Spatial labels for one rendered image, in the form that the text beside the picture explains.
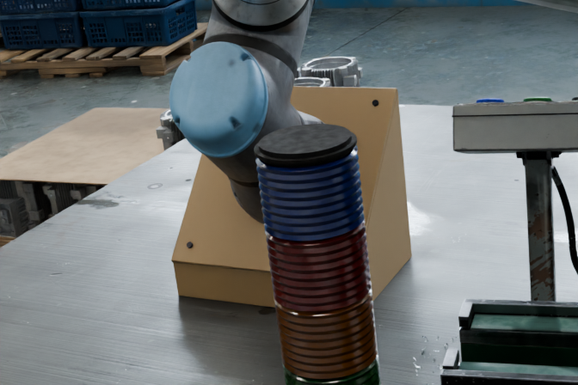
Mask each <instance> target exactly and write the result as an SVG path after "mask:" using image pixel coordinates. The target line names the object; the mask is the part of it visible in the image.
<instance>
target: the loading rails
mask: <svg viewBox="0 0 578 385"><path fill-rule="evenodd" d="M458 324H459V327H460V328H459V338H460V349H461V361H462V362H461V363H459V351H458V349H448V350H447V353H446V357H445V360H444V363H443V365H442V371H441V373H440V383H441V385H578V302H551V301H523V300H495V299H469V298H465V299H464V302H463V304H462V307H461V310H460V313H459V316H458Z"/></svg>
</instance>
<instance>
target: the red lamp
mask: <svg viewBox="0 0 578 385"><path fill-rule="evenodd" d="M365 232H366V226H365V219H364V220H363V222H362V223H361V224H360V225H359V226H358V227H357V228H355V229H353V230H352V231H350V232H348V233H346V234H344V235H340V236H337V237H335V238H331V239H327V240H322V241H286V240H282V239H280V238H277V237H274V236H272V235H270V234H269V233H268V232H267V231H266V230H265V234H266V241H267V250H268V258H269V265H270V267H271V268H270V273H271V275H272V277H271V280H272V283H273V284H272V287H273V291H274V299H275V301H276V302H277V303H279V304H280V305H282V306H284V307H286V308H289V309H293V310H297V311H303V312H324V311H330V310H336V309H341V308H345V307H347V306H349V305H351V304H353V303H356V302H358V301H359V300H360V299H362V298H363V297H364V296H366V295H367V293H368V292H369V291H370V289H371V287H372V283H371V280H370V279H371V275H370V273H369V271H370V266H369V265H368V264H369V259H368V257H367V256H368V250H367V242H366V233H365Z"/></svg>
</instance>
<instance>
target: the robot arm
mask: <svg viewBox="0 0 578 385"><path fill-rule="evenodd" d="M516 1H521V2H525V3H532V4H537V5H541V6H545V7H550V8H553V9H561V10H566V11H570V12H574V13H578V0H516ZM315 3H316V0H212V13H211V17H210V20H209V23H208V26H207V30H206V35H205V38H204V41H203V45H202V46H201V47H199V48H197V49H196V50H194V51H193V52H191V54H190V56H191V58H190V59H189V60H188V61H186V60H183V62H182V63H181V65H180V66H179V68H178V69H177V71H176V73H175V75H174V78H173V81H172V83H171V86H170V91H169V107H170V112H171V114H172V117H173V120H174V121H175V124H176V125H177V127H178V128H179V130H180V131H181V132H182V133H183V135H184V137H185V138H186V139H187V141H188V142H189V143H190V144H191V145H192V146H193V147H194V148H195V149H197V150H198V151H199V152H200V153H202V154H204V155H205V156H206V157H207V158H208V159H209V160H211V161H212V162H213V163H214V164H215V165H216V166H217V167H218V168H219V169H220V170H222V171H223V172H224V173H225V174H226V175H227V176H228V178H229V180H230V182H231V189H232V192H233V194H234V197H235V199H236V200H237V202H238V204H239V205H240V206H241V207H242V208H243V209H244V210H245V211H246V212H247V213H248V214H249V215H250V216H251V217H253V218H254V219H255V220H256V221H258V222H260V223H263V224H265V223H264V221H263V215H264V214H263V213H262V205H261V195H260V190H261V189H260V188H259V182H260V181H259V180H258V172H257V170H256V167H257V163H256V162H255V158H256V156H255V152H254V147H255V146H256V144H257V143H259V141H260V140H261V138H263V137H264V136H266V135H267V134H269V133H271V132H273V131H278V130H280V129H284V128H287V127H291V126H296V125H310V124H325V123H323V122H322V121H321V120H320V119H318V118H316V117H314V116H311V115H309V114H307V113H302V112H300V111H297V110H296V109H295V108H294V106H293V105H292V104H291V102H290V99H291V95H292V88H293V84H294V81H295V77H296V74H297V70H298V63H299V60H300V56H301V52H302V48H303V44H304V38H305V35H306V31H307V27H308V24H309V20H310V17H311V11H312V10H313V8H314V6H315Z"/></svg>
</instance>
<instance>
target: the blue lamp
mask: <svg viewBox="0 0 578 385"><path fill-rule="evenodd" d="M357 151H358V147H357V145H356V146H355V147H354V148H353V149H352V150H351V151H350V152H349V153H348V154H347V155H345V156H344V157H342V158H340V159H337V160H335V161H332V162H327V163H324V164H319V165H315V166H309V167H299V168H285V167H277V166H273V165H269V164H267V163H265V162H263V161H262V160H261V159H259V158H257V157H256V158H255V162H256V163H257V167H256V170H257V172H258V180H259V181H260V182H259V188H260V189H261V190H260V195H261V205H262V213H263V214H264V215H263V221H264V223H265V224H264V228H265V230H266V231H267V232H268V233H269V234H270V235H272V236H274V237H277V238H280V239H282V240H286V241H322V240H327V239H331V238H335V237H337V236H340V235H344V234H346V233H348V232H350V231H352V230H353V229H355V228H357V227H358V226H359V225H360V224H361V223H362V222H363V220H364V218H365V214H364V212H363V210H364V206H363V204H362V202H363V198H362V196H361V194H362V189H361V187H360V186H361V180H360V171H359V168H360V165H359V163H358V160H359V156H358V154H357Z"/></svg>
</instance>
